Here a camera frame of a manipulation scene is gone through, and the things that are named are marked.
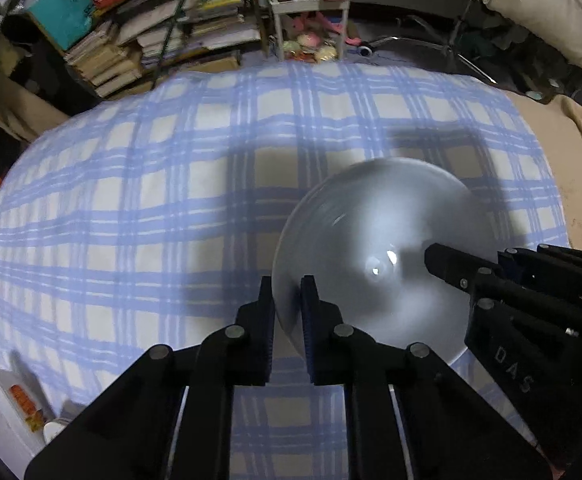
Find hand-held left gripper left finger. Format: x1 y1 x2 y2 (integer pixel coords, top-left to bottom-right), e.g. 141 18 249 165
25 276 276 480

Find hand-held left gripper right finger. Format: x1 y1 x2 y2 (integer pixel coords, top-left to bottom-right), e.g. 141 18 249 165
299 275 552 480

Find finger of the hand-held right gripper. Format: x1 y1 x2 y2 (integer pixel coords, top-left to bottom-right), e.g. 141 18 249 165
498 243 582 288
423 242 582 333

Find plain white bowl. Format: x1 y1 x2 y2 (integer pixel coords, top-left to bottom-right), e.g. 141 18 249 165
271 157 502 367

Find beige blanket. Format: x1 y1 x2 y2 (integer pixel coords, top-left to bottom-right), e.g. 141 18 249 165
506 91 582 253

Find blue plaid tablecloth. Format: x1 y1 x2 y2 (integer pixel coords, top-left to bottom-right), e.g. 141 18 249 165
0 57 572 480

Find office chair base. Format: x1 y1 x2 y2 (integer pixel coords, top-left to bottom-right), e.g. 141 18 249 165
353 14 498 86

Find white packet with orange print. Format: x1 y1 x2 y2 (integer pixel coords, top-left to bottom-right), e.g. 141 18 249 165
0 366 69 445

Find white pillow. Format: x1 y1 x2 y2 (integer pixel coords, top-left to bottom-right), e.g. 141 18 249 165
418 0 582 70

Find white metal rack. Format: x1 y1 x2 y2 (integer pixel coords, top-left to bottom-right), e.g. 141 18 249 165
262 0 353 63

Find stack of old books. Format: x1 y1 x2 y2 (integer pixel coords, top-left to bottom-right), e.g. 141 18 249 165
64 0 263 99

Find brown cardboard sheet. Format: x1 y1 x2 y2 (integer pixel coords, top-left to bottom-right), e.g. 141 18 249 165
0 52 69 143

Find teal box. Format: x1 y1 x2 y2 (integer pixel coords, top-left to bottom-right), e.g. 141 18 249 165
25 0 96 52

